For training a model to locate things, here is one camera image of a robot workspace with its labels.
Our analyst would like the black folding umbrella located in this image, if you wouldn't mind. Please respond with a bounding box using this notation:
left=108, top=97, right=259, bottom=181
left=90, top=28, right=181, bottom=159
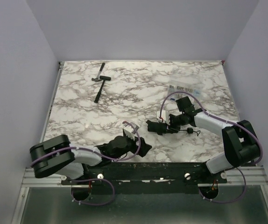
left=146, top=120, right=201, bottom=136

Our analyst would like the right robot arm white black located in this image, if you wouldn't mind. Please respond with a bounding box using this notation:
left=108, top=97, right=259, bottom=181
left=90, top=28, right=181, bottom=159
left=169, top=97, right=261, bottom=174

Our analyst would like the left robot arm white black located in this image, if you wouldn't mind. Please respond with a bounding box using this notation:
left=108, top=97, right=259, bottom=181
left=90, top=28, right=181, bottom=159
left=29, top=134, right=152, bottom=179

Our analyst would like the black claw hammer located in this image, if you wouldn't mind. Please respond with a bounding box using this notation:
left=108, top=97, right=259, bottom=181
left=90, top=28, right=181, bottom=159
left=91, top=62, right=112, bottom=103

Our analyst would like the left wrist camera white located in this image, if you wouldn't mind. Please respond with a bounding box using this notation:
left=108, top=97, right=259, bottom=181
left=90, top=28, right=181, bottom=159
left=123, top=122, right=139, bottom=140

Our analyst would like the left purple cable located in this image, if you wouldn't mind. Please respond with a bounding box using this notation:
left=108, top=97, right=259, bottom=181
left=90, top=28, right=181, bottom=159
left=30, top=121, right=141, bottom=206

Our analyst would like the purple cable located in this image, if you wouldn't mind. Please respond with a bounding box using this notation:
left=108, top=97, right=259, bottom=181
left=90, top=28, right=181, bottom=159
left=30, top=121, right=141, bottom=206
left=160, top=91, right=263, bottom=203

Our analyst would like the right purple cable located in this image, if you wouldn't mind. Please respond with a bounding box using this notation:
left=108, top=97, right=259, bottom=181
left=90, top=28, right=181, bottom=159
left=160, top=91, right=263, bottom=203

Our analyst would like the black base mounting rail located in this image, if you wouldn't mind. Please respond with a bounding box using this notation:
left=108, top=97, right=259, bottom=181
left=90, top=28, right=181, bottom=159
left=61, top=162, right=227, bottom=199

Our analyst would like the aluminium frame rail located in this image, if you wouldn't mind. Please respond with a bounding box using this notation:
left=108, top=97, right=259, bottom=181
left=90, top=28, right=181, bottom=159
left=10, top=166, right=268, bottom=224

